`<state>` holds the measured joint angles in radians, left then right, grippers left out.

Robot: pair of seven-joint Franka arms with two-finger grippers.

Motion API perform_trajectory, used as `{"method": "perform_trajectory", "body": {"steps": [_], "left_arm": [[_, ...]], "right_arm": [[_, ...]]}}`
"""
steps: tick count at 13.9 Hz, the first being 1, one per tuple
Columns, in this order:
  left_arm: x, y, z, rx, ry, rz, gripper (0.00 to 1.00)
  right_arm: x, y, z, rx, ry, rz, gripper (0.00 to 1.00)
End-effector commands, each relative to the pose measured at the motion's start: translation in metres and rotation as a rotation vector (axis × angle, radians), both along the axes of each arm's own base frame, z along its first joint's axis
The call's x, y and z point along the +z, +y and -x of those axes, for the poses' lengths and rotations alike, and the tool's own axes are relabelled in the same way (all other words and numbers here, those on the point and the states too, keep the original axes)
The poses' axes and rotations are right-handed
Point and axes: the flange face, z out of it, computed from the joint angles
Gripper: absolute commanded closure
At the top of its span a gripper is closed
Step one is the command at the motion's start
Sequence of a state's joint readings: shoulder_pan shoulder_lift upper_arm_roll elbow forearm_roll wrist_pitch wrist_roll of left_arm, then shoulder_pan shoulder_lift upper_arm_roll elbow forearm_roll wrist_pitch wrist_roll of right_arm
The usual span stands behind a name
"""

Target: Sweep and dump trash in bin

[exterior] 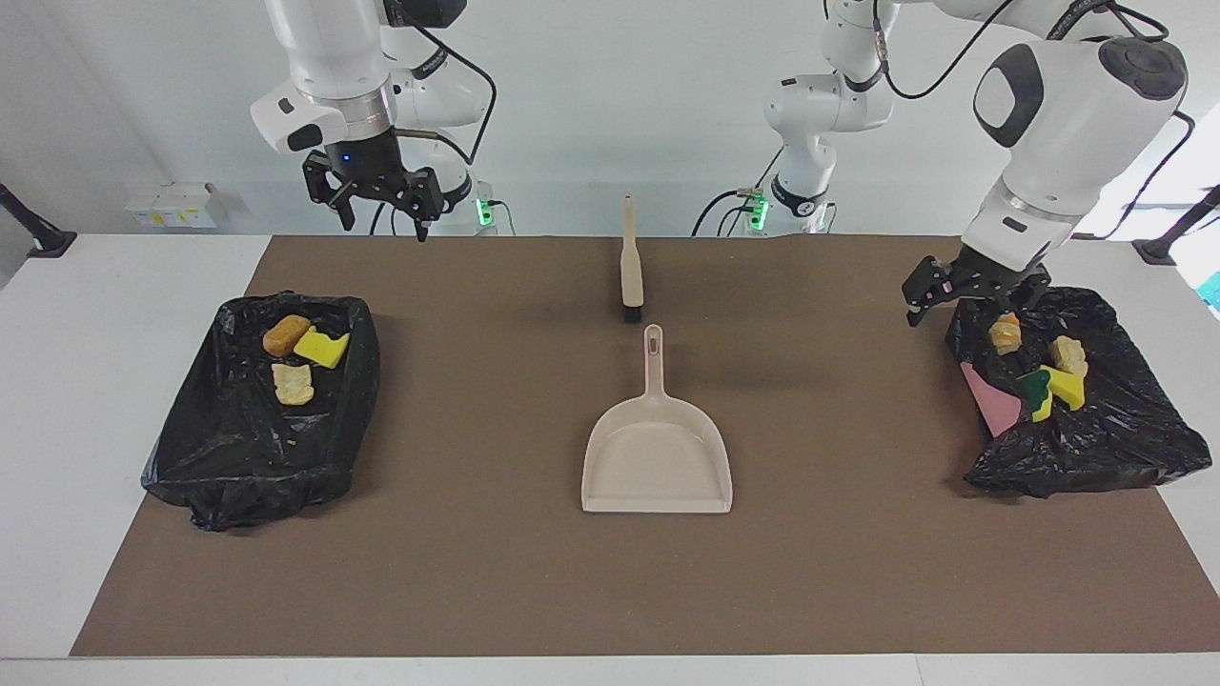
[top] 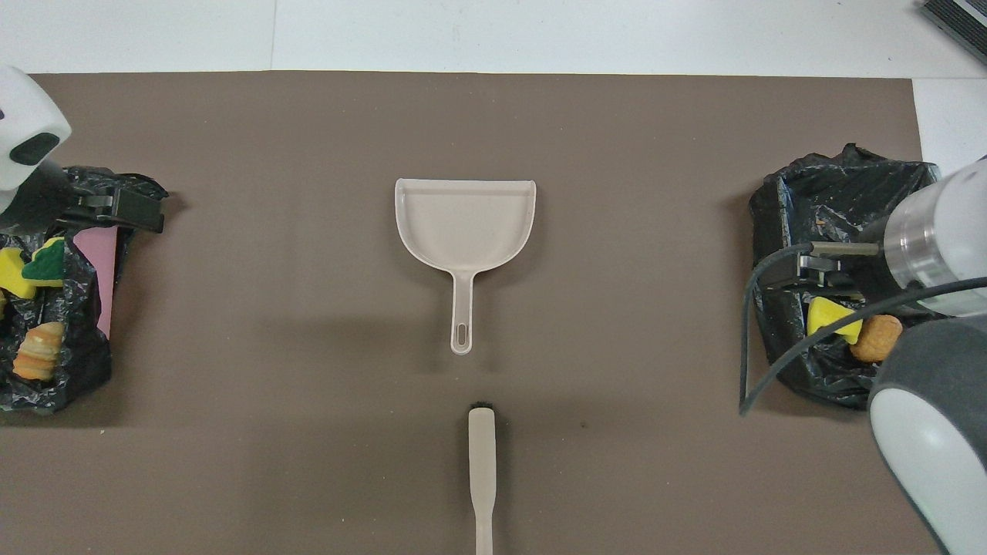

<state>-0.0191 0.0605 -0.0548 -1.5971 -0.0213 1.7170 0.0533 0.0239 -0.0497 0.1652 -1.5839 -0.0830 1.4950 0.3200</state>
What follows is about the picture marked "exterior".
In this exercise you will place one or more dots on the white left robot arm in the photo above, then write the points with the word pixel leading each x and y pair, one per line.
pixel 1067 114

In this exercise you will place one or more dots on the brown foam nugget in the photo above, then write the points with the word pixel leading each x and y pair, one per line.
pixel 287 335

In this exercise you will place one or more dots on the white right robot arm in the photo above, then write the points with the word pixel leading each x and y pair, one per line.
pixel 329 67

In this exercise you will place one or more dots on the black stand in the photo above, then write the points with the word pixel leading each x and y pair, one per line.
pixel 1177 229
pixel 33 229

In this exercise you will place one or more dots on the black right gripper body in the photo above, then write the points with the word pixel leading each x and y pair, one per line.
pixel 367 170

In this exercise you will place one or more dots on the teal object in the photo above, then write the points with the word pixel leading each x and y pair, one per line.
pixel 1212 291

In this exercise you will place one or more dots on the pale foam chunk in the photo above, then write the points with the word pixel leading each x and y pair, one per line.
pixel 293 384
pixel 1069 354

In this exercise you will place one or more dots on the beige plastic dustpan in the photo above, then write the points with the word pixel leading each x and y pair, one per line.
pixel 658 457

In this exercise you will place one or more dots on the tan foam chunk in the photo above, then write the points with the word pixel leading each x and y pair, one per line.
pixel 1005 335

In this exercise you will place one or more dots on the brown table mat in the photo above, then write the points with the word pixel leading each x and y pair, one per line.
pixel 667 572

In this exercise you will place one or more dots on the white wall box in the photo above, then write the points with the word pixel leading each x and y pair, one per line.
pixel 172 205

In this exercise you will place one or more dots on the pink bin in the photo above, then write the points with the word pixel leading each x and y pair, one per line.
pixel 991 405

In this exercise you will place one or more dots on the beige hand brush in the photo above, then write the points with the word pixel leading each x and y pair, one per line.
pixel 631 272

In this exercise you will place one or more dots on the crumpled black trash bag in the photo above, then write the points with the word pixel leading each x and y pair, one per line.
pixel 1106 438

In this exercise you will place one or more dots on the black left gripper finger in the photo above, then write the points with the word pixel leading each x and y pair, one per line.
pixel 923 293
pixel 1022 297

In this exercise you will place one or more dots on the black bag lined bin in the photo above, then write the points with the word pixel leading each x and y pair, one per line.
pixel 238 448

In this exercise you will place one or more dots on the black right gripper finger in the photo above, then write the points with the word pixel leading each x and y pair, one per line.
pixel 324 195
pixel 426 205

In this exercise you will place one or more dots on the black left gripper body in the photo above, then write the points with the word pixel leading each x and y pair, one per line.
pixel 986 272

